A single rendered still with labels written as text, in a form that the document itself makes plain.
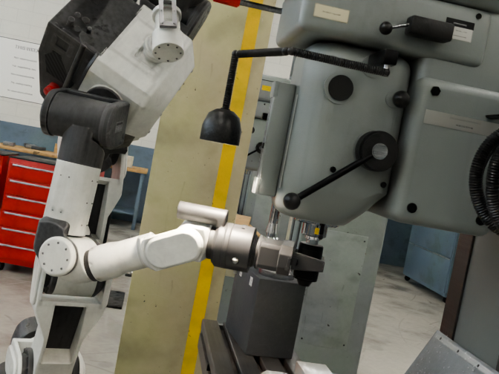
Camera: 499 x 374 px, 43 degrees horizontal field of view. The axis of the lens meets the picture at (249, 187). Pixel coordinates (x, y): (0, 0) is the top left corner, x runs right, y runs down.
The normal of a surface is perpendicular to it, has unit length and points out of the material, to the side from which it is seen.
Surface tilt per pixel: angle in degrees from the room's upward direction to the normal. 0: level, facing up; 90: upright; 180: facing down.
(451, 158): 90
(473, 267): 90
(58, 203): 85
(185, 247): 101
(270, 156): 90
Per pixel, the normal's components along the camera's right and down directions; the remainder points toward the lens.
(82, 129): -0.07, -0.04
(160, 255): -0.14, 0.22
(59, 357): 0.37, -0.81
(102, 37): 0.47, -0.43
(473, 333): -0.97, -0.18
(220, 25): 0.14, 0.08
